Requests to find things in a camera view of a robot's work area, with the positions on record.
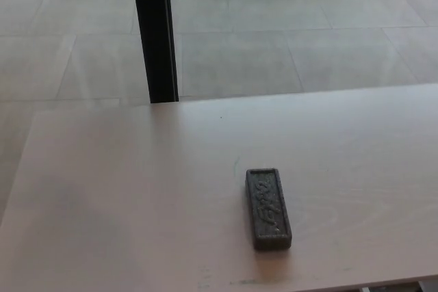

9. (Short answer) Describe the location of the dark grey embossed board eraser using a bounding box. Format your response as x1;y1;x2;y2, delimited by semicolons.
245;168;293;252

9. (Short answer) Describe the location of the black vertical metal post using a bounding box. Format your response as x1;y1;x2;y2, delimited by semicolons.
130;0;180;104

